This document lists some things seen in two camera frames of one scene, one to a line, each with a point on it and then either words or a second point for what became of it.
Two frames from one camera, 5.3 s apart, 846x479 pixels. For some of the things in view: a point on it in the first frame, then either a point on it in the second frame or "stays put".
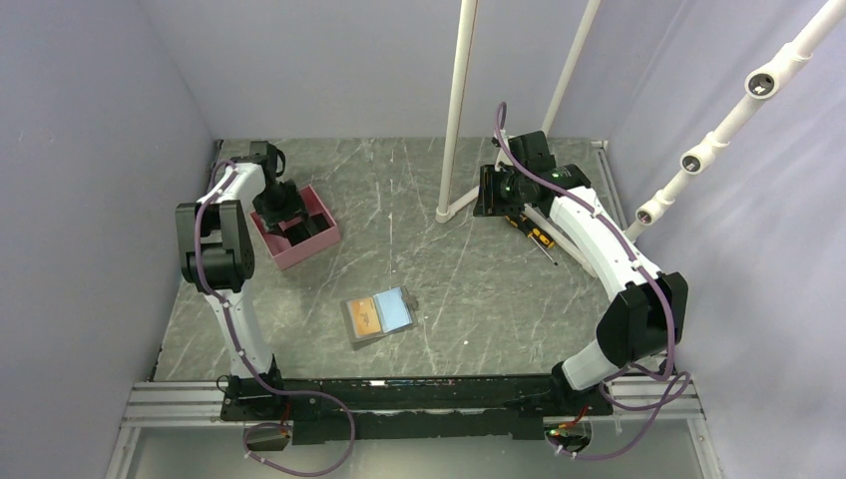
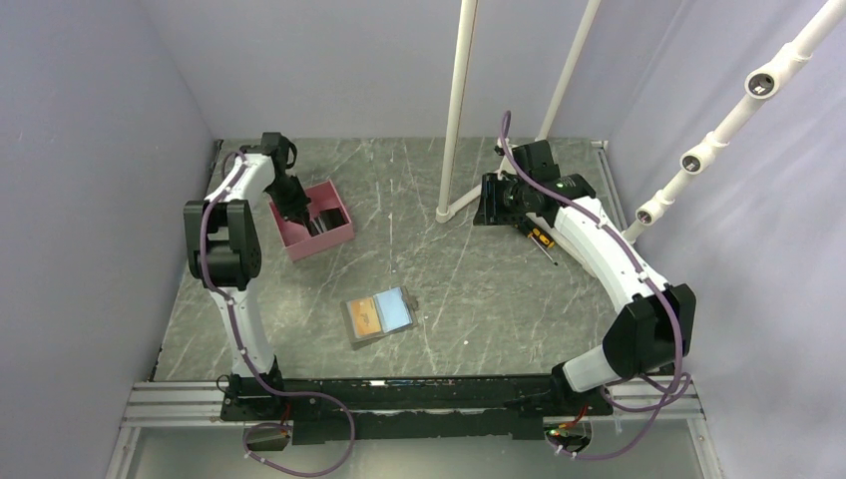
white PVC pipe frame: [559, 237] stays put
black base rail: [408, 408] stays put
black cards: [302, 231] to [326, 221]
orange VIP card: [365, 317] stays put
